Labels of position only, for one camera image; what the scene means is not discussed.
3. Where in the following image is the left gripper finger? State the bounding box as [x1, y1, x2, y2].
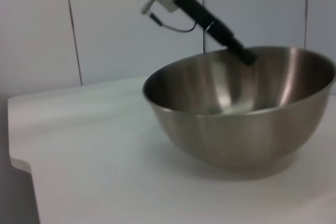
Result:
[206, 19, 257, 66]

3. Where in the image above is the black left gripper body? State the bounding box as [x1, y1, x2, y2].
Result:
[180, 0, 216, 29]

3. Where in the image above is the stainless steel mixing bowl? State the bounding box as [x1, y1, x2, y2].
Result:
[142, 46, 336, 180]

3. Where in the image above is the left arm connector cable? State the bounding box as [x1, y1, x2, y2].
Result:
[140, 0, 208, 53]

